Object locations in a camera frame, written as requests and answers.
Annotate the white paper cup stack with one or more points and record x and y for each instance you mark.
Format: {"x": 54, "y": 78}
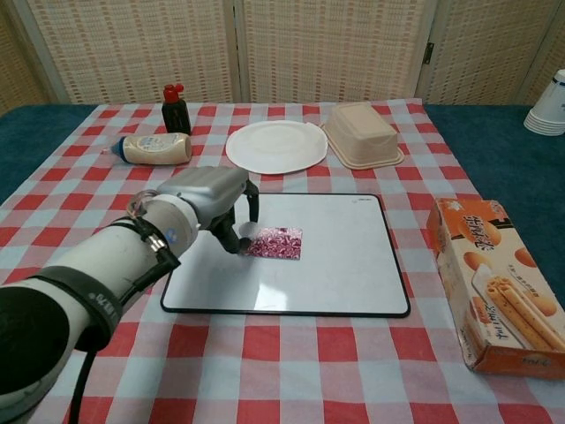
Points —
{"x": 549, "y": 110}

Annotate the black screen hinge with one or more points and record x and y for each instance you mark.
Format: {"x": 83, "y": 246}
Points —
{"x": 428, "y": 52}

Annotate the white rectangular board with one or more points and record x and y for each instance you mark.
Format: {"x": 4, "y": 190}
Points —
{"x": 353, "y": 265}

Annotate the cream mayonnaise squeeze bottle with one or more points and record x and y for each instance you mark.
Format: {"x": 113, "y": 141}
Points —
{"x": 154, "y": 149}

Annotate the white paper plate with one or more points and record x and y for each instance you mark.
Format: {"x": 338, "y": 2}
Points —
{"x": 276, "y": 146}

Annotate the pink patterned packet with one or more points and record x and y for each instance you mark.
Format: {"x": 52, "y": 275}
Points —
{"x": 282, "y": 245}

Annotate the red-capped soy sauce bottle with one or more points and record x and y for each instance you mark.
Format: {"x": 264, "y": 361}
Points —
{"x": 175, "y": 117}

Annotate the red white checked tablecloth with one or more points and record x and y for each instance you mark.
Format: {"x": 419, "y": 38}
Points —
{"x": 309, "y": 366}

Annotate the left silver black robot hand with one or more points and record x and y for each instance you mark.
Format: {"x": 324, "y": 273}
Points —
{"x": 207, "y": 190}

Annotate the orange biscuit roll box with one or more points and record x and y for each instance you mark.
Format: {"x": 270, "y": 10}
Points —
{"x": 494, "y": 282}

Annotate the beige food container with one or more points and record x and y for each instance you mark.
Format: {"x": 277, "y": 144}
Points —
{"x": 362, "y": 132}

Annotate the woven folding screen panel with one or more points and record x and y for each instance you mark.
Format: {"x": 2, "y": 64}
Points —
{"x": 132, "y": 48}
{"x": 485, "y": 48}
{"x": 331, "y": 48}
{"x": 17, "y": 57}
{"x": 554, "y": 40}

